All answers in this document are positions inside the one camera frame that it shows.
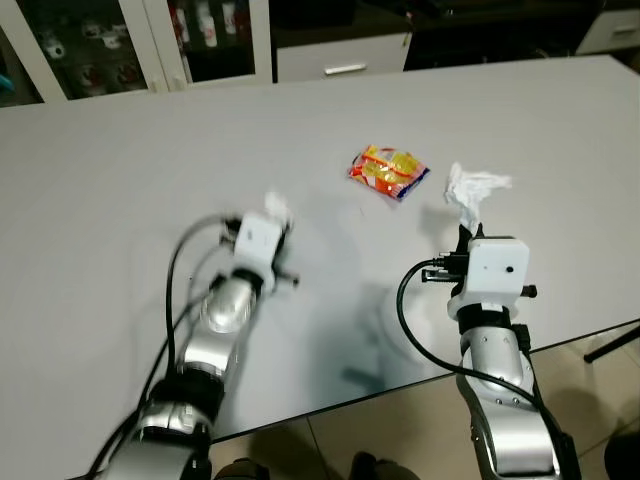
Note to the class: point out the small white tissue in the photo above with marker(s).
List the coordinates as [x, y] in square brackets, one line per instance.
[277, 206]

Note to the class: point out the large white tissue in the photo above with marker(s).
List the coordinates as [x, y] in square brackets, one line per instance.
[470, 190]

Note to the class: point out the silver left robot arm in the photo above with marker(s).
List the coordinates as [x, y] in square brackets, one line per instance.
[225, 320]

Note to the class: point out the orange snack packet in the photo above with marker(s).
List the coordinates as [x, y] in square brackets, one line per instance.
[388, 172]

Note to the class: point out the black metal leg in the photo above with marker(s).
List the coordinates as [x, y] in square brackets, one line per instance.
[612, 344]

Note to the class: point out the white drawer unit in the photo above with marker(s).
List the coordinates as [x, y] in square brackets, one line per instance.
[610, 32]
[340, 55]

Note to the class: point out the robot left leg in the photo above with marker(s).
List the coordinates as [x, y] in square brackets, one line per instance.
[238, 470]

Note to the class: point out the robot leg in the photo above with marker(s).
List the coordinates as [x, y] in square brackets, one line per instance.
[238, 470]
[375, 468]

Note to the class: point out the robot right leg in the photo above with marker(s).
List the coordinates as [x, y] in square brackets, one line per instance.
[375, 468]

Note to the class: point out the white glass door cabinet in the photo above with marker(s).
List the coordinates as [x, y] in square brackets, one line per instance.
[160, 40]

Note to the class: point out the black round object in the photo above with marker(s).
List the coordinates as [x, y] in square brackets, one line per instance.
[627, 460]

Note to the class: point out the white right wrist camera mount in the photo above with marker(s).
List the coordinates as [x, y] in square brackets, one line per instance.
[495, 265]

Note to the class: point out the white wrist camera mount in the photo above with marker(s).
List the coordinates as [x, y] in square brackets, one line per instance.
[495, 265]
[255, 240]

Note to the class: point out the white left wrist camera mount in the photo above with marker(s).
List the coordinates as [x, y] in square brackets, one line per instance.
[255, 240]

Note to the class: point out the white table black frame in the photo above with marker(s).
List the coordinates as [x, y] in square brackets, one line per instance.
[150, 150]

